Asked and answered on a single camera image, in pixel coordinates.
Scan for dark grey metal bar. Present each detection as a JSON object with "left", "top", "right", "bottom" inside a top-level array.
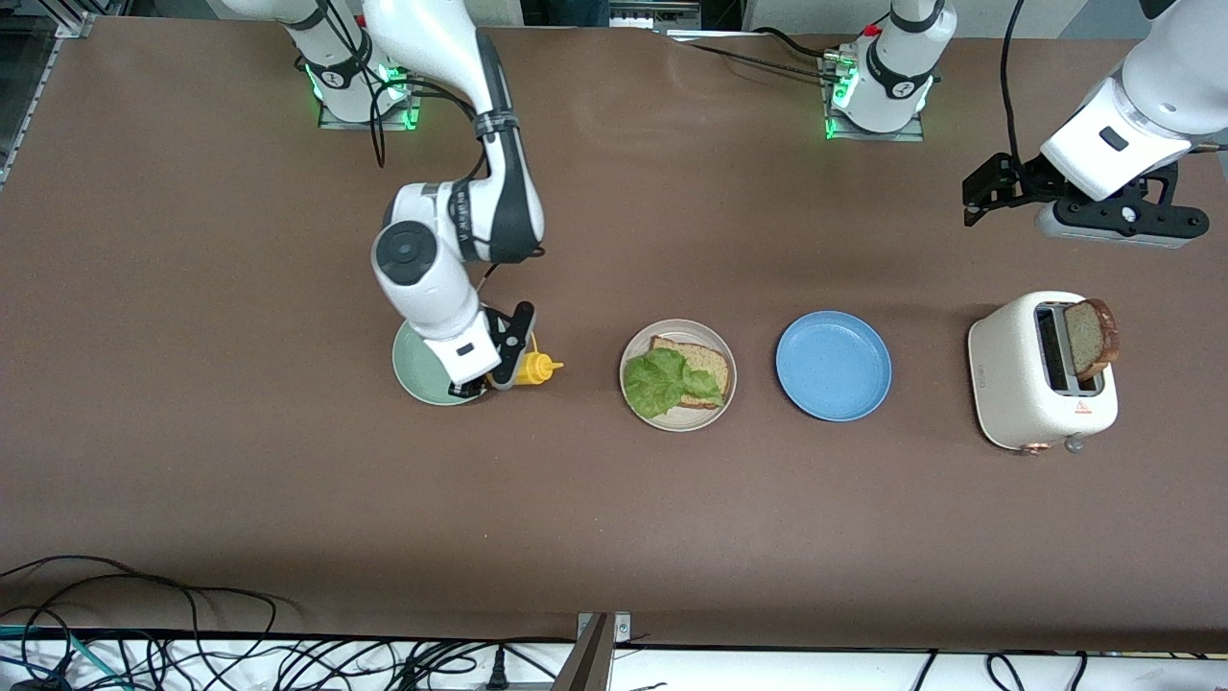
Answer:
[{"left": 550, "top": 614, "right": 615, "bottom": 691}]

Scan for aluminium frame rail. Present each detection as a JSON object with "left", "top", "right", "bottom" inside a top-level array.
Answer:
[{"left": 0, "top": 0, "right": 130, "bottom": 188}]

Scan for light brown bread slice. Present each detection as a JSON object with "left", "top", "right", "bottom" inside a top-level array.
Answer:
[{"left": 650, "top": 336, "right": 733, "bottom": 411}]

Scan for yellow squeeze bottle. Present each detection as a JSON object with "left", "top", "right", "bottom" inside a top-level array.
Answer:
[{"left": 484, "top": 331, "right": 565, "bottom": 391}]

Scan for blue plate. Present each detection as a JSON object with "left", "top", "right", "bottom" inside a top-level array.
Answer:
[{"left": 775, "top": 310, "right": 893, "bottom": 422}]

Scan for dark crust bread slice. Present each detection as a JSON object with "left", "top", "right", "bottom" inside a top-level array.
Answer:
[{"left": 1063, "top": 298, "right": 1121, "bottom": 383}]

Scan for grey metal bracket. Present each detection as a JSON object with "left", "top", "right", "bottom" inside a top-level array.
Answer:
[{"left": 576, "top": 611, "right": 632, "bottom": 644}]

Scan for dark blue trouser legs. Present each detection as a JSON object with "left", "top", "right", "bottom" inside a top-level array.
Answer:
[{"left": 537, "top": 0, "right": 610, "bottom": 28}]

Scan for beige plate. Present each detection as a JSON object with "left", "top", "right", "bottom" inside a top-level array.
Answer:
[{"left": 619, "top": 319, "right": 738, "bottom": 433}]

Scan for teal cable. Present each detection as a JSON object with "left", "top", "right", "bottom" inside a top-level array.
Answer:
[{"left": 0, "top": 624, "right": 126, "bottom": 690}]

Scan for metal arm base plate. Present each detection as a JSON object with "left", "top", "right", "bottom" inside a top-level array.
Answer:
[
  {"left": 818, "top": 53, "right": 928, "bottom": 144},
  {"left": 317, "top": 58, "right": 430, "bottom": 132}
]

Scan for black braided cable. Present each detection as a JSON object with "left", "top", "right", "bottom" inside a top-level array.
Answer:
[{"left": 667, "top": 29, "right": 845, "bottom": 83}]

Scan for green lettuce leaf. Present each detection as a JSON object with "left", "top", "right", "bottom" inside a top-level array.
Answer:
[{"left": 623, "top": 347, "right": 725, "bottom": 420}]

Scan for brown table cover sheet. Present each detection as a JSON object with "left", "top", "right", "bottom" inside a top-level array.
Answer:
[{"left": 0, "top": 17, "right": 1228, "bottom": 654}]

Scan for grey power strip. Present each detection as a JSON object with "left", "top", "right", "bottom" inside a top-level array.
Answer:
[{"left": 608, "top": 2, "right": 703, "bottom": 32}]

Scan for mint green plate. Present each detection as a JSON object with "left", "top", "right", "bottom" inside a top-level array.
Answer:
[{"left": 391, "top": 322, "right": 490, "bottom": 407}]

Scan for white toaster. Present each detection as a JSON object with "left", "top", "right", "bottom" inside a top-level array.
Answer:
[{"left": 967, "top": 291, "right": 1120, "bottom": 455}]

